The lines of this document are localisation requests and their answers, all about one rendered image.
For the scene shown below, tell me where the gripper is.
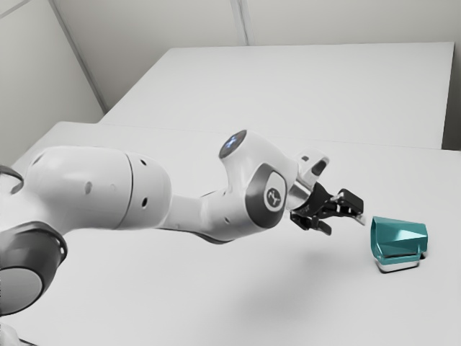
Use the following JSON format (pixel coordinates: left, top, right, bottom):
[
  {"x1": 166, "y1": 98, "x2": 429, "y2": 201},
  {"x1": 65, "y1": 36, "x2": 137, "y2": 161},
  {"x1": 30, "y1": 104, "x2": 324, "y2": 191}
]
[{"x1": 289, "y1": 182, "x2": 368, "y2": 236}]

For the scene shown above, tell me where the teal faceted mug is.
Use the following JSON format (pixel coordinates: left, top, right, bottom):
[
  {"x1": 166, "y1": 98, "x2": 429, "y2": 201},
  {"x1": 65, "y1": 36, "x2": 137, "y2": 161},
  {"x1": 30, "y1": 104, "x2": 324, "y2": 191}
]
[{"x1": 371, "y1": 216, "x2": 429, "y2": 275}]

